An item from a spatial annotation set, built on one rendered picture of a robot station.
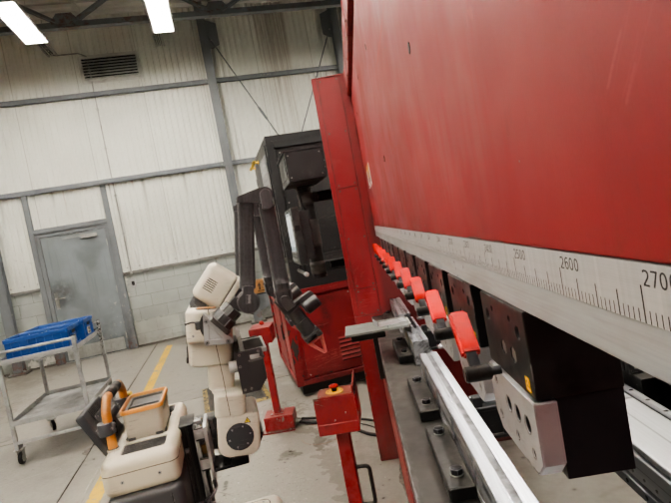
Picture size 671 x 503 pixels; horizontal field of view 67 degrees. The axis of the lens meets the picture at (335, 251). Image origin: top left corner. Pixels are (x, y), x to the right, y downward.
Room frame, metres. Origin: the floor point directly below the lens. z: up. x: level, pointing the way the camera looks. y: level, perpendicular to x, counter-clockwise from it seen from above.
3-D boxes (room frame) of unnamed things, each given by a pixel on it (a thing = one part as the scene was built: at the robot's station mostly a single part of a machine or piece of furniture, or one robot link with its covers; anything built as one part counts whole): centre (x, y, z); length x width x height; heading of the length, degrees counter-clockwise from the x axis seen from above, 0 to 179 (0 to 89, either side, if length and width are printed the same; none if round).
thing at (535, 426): (0.53, -0.20, 1.26); 0.15 x 0.09 x 0.17; 178
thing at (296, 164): (3.37, 0.13, 1.53); 0.51 x 0.25 x 0.85; 10
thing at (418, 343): (2.05, -0.26, 0.92); 0.39 x 0.06 x 0.10; 178
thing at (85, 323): (4.73, 2.67, 0.92); 0.50 x 0.36 x 0.18; 103
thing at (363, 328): (2.11, -0.11, 1.00); 0.26 x 0.18 x 0.01; 88
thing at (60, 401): (4.48, 2.63, 0.47); 0.90 x 0.66 x 0.95; 13
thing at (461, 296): (0.73, -0.21, 1.26); 0.15 x 0.09 x 0.17; 178
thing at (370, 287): (3.07, -0.47, 1.15); 0.85 x 0.25 x 2.30; 88
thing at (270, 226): (1.83, 0.22, 1.40); 0.11 x 0.06 x 0.43; 13
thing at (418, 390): (1.50, -0.18, 0.89); 0.30 x 0.05 x 0.03; 178
